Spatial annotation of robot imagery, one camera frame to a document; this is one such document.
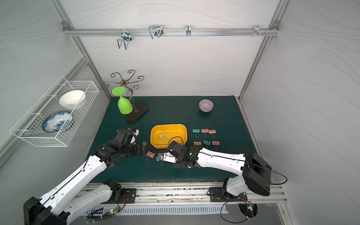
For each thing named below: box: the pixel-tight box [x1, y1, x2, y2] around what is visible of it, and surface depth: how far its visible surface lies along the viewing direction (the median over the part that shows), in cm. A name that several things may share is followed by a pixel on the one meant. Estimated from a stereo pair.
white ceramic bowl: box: [59, 90, 86, 111], surface depth 73 cm
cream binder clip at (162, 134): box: [158, 131, 168, 140], surface depth 98 cm
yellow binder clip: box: [193, 140, 202, 146], surface depth 95 cm
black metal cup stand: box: [103, 69, 149, 123], surface depth 92 cm
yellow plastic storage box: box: [150, 123, 188, 149], surface depth 98 cm
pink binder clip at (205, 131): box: [201, 128, 210, 138], surface depth 100 cm
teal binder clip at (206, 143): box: [202, 139, 212, 149], surface depth 95 cm
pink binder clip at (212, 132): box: [208, 129, 217, 139], surface depth 100 cm
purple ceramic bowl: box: [198, 98, 214, 113], surface depth 113 cm
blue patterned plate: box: [42, 111, 75, 133], surface depth 65 cm
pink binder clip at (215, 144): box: [211, 141, 220, 151], surface depth 95 cm
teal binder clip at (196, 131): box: [192, 128, 201, 138], surface depth 100 cm
